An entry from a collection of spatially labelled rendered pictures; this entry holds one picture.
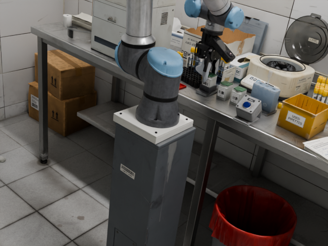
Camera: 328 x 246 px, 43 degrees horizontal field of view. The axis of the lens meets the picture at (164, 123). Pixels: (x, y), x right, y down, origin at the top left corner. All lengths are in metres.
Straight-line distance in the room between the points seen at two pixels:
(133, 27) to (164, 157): 0.44
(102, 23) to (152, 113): 0.76
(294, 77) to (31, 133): 1.94
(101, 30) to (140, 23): 0.66
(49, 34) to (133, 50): 0.96
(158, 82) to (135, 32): 0.18
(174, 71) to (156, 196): 0.44
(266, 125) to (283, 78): 0.28
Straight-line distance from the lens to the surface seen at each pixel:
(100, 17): 2.02
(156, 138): 1.32
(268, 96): 1.66
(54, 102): 3.01
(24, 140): 3.02
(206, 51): 1.69
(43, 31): 2.33
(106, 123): 2.68
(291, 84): 1.82
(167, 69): 1.31
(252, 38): 2.15
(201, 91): 1.74
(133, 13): 1.38
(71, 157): 2.83
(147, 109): 1.37
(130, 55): 1.41
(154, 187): 1.43
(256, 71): 1.87
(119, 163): 1.50
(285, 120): 1.59
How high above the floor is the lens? 1.56
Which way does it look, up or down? 28 degrees down
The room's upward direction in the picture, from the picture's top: 8 degrees clockwise
